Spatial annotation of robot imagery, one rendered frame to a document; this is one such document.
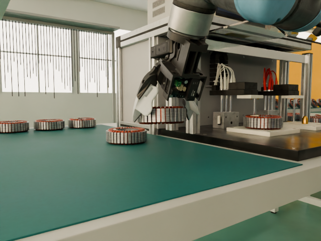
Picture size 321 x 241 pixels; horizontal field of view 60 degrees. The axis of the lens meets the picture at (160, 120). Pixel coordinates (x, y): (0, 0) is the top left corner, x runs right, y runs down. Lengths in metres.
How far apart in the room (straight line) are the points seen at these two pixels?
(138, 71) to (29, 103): 6.06
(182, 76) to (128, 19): 7.65
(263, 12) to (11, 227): 0.37
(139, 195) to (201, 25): 0.29
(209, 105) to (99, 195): 0.76
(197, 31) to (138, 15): 7.86
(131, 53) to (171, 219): 0.83
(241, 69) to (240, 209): 0.85
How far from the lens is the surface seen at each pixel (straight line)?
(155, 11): 1.21
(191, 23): 0.49
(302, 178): 0.55
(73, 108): 7.24
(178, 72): 0.51
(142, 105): 0.56
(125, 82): 1.12
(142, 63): 1.01
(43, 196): 0.39
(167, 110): 0.57
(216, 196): 0.38
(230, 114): 0.96
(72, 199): 0.37
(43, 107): 7.07
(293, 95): 1.08
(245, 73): 1.22
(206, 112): 1.06
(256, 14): 0.40
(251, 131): 0.82
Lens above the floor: 0.87
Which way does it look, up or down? 5 degrees down
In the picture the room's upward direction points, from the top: straight up
